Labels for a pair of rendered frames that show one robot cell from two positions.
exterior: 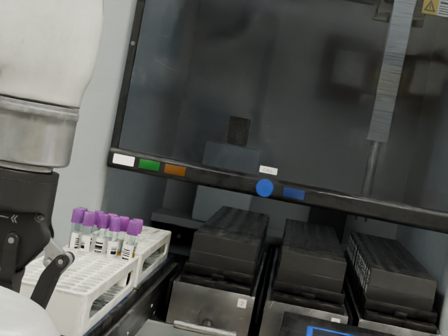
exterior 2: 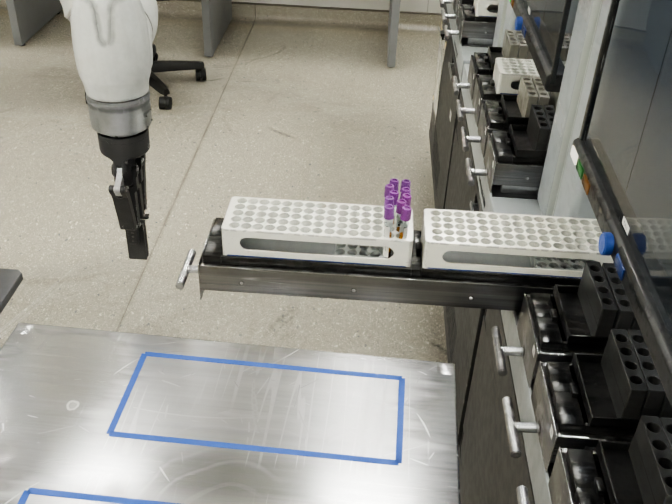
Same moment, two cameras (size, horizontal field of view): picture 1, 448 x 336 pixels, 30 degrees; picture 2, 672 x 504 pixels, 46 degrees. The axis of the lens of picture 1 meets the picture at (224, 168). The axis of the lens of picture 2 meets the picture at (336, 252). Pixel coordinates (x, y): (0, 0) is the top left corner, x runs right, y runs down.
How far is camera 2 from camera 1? 1.43 m
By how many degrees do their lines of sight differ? 86
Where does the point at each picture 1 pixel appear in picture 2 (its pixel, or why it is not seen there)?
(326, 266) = (622, 377)
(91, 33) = (88, 59)
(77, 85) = (95, 89)
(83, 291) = (239, 227)
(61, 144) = (100, 122)
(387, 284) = (642, 449)
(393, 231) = not seen: outside the picture
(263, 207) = not seen: outside the picture
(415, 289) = (653, 482)
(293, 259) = (612, 346)
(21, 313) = not seen: outside the picture
